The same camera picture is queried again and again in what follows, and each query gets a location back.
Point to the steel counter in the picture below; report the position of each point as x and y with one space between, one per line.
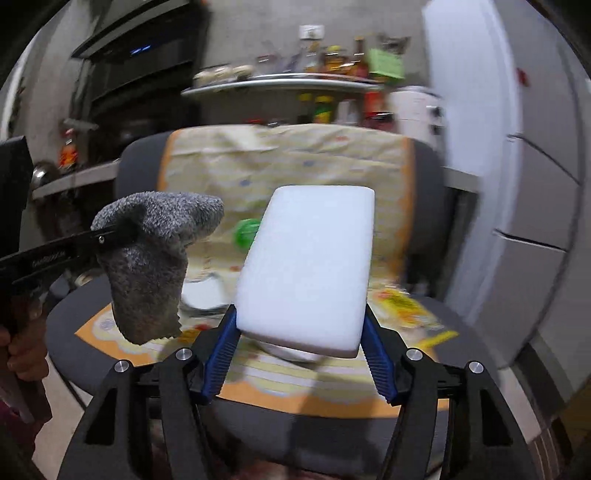
92 173

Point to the cluster of sauce jars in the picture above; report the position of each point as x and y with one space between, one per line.
323 110

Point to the black oven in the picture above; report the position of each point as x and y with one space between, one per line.
138 32

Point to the steel pot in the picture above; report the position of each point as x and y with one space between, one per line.
44 174

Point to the yellow striped paper mat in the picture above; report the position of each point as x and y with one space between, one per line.
323 157

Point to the row of condiment bottles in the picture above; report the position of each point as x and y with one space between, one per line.
332 60

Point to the white kitchen appliance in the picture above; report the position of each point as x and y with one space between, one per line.
415 115

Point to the grey office chair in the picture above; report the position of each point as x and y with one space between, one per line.
427 207

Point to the green box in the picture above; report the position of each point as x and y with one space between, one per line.
387 64

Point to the grey fluffy sock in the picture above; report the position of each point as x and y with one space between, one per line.
147 286

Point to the person's left hand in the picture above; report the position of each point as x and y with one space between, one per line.
27 364

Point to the white side table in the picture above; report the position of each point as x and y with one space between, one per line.
461 177

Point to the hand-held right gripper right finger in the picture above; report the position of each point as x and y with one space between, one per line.
378 360

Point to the grey refrigerator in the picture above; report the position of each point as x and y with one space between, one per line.
531 184

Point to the orange label bottle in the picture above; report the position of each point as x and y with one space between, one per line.
69 154

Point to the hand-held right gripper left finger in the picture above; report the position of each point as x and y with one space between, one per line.
221 355

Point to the red fridge magnet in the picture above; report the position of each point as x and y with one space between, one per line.
522 77

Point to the white wall socket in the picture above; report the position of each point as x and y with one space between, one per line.
311 32

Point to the instant noodle cup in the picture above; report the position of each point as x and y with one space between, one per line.
203 295

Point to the green label plastic bottle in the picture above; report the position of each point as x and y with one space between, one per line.
244 235

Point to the crumpled plastic snack wrapper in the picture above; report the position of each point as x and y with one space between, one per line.
401 309

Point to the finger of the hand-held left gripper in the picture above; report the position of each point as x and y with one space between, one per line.
55 276
55 261

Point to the white foam block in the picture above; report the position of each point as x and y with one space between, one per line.
309 267

